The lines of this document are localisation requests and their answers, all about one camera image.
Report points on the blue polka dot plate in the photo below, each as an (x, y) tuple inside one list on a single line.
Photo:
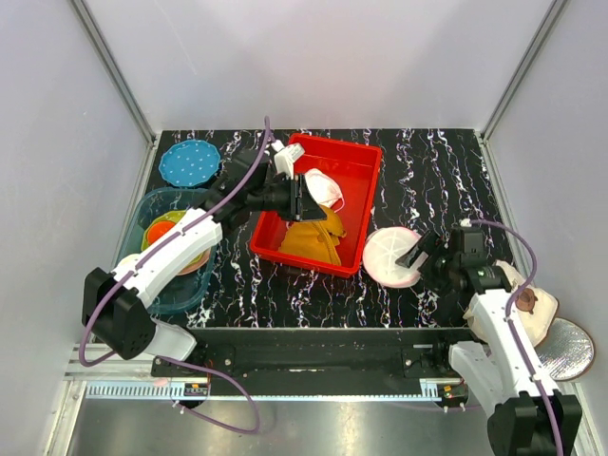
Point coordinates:
[(189, 164)]

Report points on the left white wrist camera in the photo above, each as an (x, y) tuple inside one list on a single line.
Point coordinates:
[(285, 157)]

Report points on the silver round coaster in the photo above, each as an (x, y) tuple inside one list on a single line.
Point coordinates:
[(567, 352)]

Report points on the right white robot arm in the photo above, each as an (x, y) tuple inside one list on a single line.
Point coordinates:
[(525, 410)]

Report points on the red plastic bin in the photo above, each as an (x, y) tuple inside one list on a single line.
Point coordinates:
[(356, 168)]

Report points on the mustard yellow garment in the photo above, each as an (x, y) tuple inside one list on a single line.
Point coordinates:
[(315, 240)]

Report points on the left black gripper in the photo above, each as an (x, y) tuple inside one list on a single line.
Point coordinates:
[(301, 204)]

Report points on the orange cup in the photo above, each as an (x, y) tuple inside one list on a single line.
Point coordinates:
[(156, 231)]

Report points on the pink plate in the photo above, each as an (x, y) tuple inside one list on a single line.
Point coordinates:
[(195, 264)]

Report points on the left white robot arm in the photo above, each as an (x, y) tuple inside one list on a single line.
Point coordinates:
[(116, 303)]

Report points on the white pink bra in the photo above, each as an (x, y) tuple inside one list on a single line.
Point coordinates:
[(324, 190)]

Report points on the beige bear pouch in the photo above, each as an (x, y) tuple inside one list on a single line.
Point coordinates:
[(536, 307)]

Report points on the white pink mesh laundry bag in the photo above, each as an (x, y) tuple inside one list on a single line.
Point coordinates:
[(382, 248)]

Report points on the clear blue plastic tub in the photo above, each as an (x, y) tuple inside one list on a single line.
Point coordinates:
[(184, 292)]

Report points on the cream yellow mug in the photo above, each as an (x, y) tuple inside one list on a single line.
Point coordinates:
[(127, 260)]

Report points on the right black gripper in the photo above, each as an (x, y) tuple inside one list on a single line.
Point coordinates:
[(436, 245)]

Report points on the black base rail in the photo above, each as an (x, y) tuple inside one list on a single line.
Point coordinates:
[(331, 363)]

